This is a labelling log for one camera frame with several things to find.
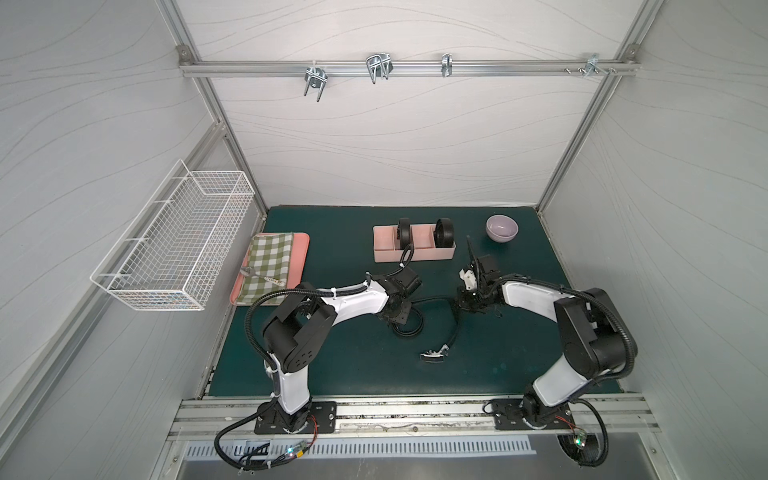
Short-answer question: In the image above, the pink compartment storage box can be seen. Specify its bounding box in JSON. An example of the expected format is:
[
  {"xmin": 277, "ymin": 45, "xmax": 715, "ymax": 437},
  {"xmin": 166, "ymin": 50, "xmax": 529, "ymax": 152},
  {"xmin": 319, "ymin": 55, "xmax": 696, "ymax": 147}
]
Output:
[{"xmin": 373, "ymin": 224, "xmax": 456, "ymax": 263}]

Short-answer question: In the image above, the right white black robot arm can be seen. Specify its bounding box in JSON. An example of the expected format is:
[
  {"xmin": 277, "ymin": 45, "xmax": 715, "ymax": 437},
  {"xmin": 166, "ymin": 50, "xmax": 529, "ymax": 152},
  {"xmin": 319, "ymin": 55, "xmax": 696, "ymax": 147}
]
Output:
[{"xmin": 458, "ymin": 240, "xmax": 638, "ymax": 430}]

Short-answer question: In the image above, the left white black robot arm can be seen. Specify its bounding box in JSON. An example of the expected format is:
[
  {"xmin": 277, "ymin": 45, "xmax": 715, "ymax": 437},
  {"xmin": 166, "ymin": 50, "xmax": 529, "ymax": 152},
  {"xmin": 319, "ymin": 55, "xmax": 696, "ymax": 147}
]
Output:
[{"xmin": 244, "ymin": 266, "xmax": 421, "ymax": 434}]

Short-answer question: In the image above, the dark green table mat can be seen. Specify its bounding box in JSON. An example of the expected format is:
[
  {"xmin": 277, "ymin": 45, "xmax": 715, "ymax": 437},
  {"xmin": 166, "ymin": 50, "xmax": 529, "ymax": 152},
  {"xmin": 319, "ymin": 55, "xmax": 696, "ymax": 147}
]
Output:
[{"xmin": 209, "ymin": 205, "xmax": 622, "ymax": 397}]

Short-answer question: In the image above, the purple small bowl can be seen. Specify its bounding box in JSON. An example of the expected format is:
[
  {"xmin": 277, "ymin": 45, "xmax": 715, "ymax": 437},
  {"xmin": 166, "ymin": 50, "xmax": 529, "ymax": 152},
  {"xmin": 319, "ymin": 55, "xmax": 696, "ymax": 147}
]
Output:
[{"xmin": 485, "ymin": 214, "xmax": 519, "ymax": 243}]

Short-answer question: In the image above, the pink plastic tray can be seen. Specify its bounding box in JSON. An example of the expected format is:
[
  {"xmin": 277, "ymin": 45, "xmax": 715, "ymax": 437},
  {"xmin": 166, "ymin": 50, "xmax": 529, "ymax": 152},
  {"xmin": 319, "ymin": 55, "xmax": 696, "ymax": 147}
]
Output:
[{"xmin": 230, "ymin": 232, "xmax": 310, "ymax": 306}]

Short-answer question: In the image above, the green checkered cloth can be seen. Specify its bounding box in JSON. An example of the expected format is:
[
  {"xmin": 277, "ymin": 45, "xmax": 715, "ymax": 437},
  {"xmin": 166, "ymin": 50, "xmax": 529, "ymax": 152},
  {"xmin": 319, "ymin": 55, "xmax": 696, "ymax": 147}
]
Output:
[{"xmin": 235, "ymin": 233, "xmax": 294, "ymax": 306}]

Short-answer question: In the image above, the metal hook clamp centre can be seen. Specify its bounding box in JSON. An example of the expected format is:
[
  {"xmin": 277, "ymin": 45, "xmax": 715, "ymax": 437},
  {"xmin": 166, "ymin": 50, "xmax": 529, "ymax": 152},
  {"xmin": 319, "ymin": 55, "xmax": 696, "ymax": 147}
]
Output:
[{"xmin": 365, "ymin": 53, "xmax": 393, "ymax": 84}]

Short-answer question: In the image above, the metal hook clamp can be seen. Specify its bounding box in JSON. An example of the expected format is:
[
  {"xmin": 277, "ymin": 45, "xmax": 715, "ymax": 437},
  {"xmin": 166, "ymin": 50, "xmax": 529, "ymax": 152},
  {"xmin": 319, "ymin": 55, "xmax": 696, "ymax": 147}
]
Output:
[
  {"xmin": 563, "ymin": 54, "xmax": 618, "ymax": 78},
  {"xmin": 303, "ymin": 65, "xmax": 328, "ymax": 102},
  {"xmin": 365, "ymin": 53, "xmax": 393, "ymax": 84}
]

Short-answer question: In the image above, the metal hook clamp left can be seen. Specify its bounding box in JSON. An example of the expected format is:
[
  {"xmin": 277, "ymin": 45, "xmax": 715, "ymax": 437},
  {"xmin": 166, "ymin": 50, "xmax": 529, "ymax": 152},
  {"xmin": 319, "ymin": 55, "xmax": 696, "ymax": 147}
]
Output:
[{"xmin": 303, "ymin": 65, "xmax": 328, "ymax": 102}]

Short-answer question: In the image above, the metal hook clamp right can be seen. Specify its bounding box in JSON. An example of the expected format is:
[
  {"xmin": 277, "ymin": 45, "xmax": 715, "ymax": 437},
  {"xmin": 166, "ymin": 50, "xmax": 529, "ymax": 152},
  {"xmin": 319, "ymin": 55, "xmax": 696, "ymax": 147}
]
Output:
[{"xmin": 563, "ymin": 54, "xmax": 618, "ymax": 78}]

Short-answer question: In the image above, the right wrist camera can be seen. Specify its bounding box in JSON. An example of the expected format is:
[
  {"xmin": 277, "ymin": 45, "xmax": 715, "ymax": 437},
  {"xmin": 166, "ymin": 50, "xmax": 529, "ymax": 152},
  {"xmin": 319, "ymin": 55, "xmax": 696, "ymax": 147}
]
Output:
[{"xmin": 459, "ymin": 269, "xmax": 477, "ymax": 292}]

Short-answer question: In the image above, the left arm base cable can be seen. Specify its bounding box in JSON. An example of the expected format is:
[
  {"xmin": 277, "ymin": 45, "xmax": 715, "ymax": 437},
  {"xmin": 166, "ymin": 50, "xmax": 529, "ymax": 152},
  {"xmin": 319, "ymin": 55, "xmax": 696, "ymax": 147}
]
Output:
[{"xmin": 213, "ymin": 410, "xmax": 319, "ymax": 472}]

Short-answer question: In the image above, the white cartoon handle spoon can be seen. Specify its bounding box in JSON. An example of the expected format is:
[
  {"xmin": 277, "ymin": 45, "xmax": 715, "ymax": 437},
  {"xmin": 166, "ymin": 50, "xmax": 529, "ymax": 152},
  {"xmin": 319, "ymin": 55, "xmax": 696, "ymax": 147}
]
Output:
[{"xmin": 240, "ymin": 267, "xmax": 286, "ymax": 287}]

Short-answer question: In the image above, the aluminium crossbar rail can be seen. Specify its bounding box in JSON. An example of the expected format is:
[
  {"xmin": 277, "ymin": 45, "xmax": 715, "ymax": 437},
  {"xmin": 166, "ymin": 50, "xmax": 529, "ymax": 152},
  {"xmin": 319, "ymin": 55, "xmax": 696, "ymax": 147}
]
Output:
[{"xmin": 180, "ymin": 58, "xmax": 641, "ymax": 78}]

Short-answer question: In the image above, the metal ring clamp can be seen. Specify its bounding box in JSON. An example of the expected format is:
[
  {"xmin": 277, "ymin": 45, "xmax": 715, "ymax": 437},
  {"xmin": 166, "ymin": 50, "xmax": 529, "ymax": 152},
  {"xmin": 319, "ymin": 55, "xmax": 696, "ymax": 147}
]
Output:
[{"xmin": 441, "ymin": 53, "xmax": 453, "ymax": 78}]

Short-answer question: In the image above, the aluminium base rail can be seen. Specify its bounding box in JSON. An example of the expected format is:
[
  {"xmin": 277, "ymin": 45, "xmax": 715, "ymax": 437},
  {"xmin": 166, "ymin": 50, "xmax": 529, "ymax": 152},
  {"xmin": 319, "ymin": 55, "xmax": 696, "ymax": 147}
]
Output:
[{"xmin": 168, "ymin": 393, "xmax": 661, "ymax": 440}]

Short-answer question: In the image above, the white wire basket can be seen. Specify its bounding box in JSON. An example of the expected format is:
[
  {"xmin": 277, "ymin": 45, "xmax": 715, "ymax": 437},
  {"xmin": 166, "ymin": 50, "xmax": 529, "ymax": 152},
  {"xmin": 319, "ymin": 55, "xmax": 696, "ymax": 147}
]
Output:
[{"xmin": 90, "ymin": 160, "xmax": 254, "ymax": 312}]

